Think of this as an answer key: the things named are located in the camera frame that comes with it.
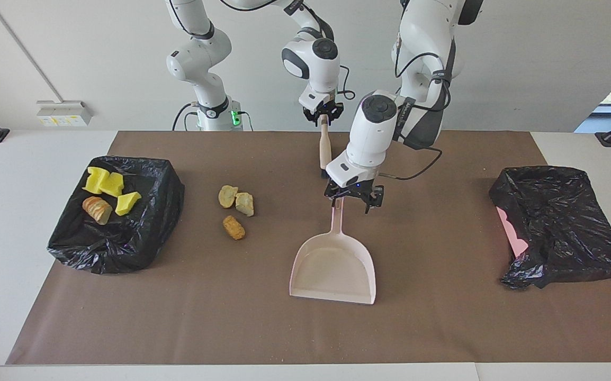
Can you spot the brown toy bread roll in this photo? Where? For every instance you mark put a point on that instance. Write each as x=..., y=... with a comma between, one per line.
x=233, y=227

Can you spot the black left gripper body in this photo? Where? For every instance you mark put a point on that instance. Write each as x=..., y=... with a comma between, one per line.
x=353, y=189

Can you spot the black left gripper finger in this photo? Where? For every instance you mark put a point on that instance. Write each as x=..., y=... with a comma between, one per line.
x=376, y=198
x=330, y=197

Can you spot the pink plastic bin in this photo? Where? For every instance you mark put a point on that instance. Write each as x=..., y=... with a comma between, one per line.
x=514, y=238

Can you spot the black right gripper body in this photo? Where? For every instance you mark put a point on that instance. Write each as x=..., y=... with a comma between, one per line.
x=325, y=108

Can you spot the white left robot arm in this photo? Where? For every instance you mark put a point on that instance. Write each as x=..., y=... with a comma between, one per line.
x=374, y=132

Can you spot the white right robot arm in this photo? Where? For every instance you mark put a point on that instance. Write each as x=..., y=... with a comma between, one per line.
x=311, y=58

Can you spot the brown paper table mat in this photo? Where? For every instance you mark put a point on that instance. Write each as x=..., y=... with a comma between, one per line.
x=443, y=317

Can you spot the black plastic trash bag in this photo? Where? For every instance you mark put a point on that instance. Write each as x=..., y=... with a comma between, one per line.
x=125, y=243
x=559, y=222

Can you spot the white wall socket box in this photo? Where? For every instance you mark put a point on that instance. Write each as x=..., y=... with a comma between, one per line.
x=64, y=112

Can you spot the yellow sponge piece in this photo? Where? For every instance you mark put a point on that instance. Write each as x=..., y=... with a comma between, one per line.
x=113, y=185
x=94, y=180
x=127, y=203

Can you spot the beige plastic dustpan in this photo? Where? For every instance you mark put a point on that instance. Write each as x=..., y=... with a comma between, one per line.
x=334, y=270

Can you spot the beige hand brush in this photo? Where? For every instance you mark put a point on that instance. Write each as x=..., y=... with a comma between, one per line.
x=325, y=153

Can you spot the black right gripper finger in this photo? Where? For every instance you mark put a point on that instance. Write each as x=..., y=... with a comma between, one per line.
x=317, y=119
x=333, y=118

